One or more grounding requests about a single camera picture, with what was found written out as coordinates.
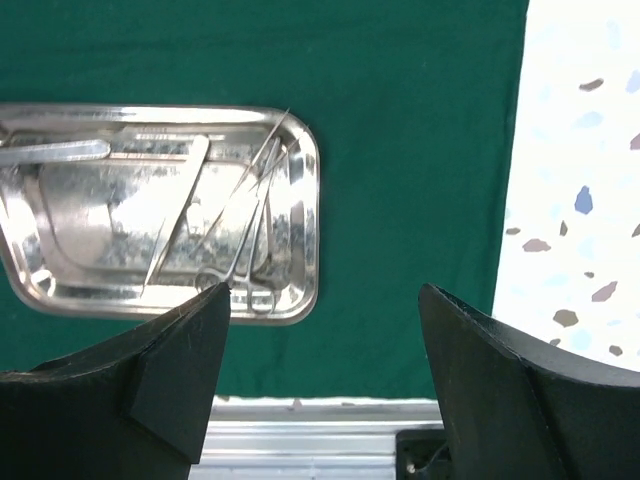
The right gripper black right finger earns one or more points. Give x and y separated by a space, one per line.
516 407

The steel scalpel handle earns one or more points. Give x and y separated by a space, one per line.
73 151

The steel instrument tray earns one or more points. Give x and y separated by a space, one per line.
77 237

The steel needle holder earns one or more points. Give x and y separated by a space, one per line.
187 181

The aluminium mounting rail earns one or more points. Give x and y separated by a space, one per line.
323 438

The dark green surgical cloth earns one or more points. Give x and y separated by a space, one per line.
413 106

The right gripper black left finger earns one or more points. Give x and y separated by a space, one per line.
135 406

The steel forceps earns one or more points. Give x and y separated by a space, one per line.
207 275

